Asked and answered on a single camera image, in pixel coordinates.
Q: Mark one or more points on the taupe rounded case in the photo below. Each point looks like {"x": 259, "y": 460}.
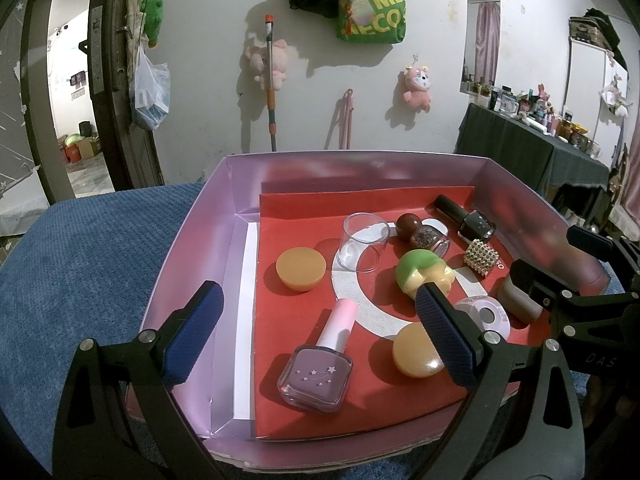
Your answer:
{"x": 520, "y": 305}

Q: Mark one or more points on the red paper liner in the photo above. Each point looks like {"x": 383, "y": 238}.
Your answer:
{"x": 310, "y": 360}

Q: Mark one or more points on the wall mirror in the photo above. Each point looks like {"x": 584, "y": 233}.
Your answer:
{"x": 482, "y": 35}

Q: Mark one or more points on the green tote bag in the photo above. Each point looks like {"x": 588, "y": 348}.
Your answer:
{"x": 380, "y": 17}

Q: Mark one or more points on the white hanging plush toy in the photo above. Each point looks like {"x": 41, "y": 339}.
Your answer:
{"x": 616, "y": 97}

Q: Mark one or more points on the white wardrobe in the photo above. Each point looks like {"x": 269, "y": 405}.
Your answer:
{"x": 590, "y": 85}

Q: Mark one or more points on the pink folding stick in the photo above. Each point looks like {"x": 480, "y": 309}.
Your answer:
{"x": 347, "y": 120}

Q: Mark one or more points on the row of cosmetics bottles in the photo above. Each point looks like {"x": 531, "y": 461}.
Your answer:
{"x": 550, "y": 120}

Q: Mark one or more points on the red-brown ball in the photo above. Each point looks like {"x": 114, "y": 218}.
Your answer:
{"x": 407, "y": 225}

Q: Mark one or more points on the patterned storage box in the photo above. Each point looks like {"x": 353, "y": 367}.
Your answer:
{"x": 590, "y": 32}

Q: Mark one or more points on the pink cardboard box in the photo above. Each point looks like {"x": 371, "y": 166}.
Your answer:
{"x": 220, "y": 220}

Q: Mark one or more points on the purple nail polish bottle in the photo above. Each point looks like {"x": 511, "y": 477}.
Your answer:
{"x": 312, "y": 377}

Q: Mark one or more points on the translucent plastic bag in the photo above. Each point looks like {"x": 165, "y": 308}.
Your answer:
{"x": 150, "y": 95}

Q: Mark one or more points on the pink hanging plush toy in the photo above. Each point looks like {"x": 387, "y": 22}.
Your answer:
{"x": 419, "y": 87}

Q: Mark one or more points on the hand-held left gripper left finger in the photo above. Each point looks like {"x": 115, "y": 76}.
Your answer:
{"x": 192, "y": 340}

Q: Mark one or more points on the green yellow mushroom toy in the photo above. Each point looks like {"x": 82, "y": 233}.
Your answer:
{"x": 420, "y": 267}

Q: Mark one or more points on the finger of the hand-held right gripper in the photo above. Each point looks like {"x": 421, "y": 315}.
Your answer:
{"x": 530, "y": 277}
{"x": 592, "y": 241}

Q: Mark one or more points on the silver studded cylinder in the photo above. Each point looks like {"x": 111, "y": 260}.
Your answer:
{"x": 481, "y": 257}

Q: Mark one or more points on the green plush toy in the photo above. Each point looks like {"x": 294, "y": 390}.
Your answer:
{"x": 152, "y": 17}

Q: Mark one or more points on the table with dark cloth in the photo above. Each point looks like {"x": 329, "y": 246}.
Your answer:
{"x": 515, "y": 150}

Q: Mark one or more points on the orange bucket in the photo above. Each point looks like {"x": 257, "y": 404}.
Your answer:
{"x": 72, "y": 152}

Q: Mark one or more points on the pink curtain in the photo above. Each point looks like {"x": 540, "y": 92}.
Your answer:
{"x": 627, "y": 185}

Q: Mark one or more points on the black nail polish bottle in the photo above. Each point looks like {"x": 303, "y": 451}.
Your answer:
{"x": 475, "y": 225}

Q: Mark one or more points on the orange dome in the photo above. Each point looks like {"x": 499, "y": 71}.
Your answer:
{"x": 412, "y": 352}
{"x": 300, "y": 267}

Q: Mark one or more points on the clear plastic cup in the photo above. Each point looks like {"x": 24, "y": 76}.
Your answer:
{"x": 360, "y": 252}

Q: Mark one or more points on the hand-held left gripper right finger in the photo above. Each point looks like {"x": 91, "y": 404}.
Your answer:
{"x": 447, "y": 335}

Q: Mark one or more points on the glitter nail polish bottle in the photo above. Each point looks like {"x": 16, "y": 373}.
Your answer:
{"x": 427, "y": 239}

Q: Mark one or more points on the dark wooden door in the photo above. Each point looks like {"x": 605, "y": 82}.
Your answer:
{"x": 115, "y": 110}

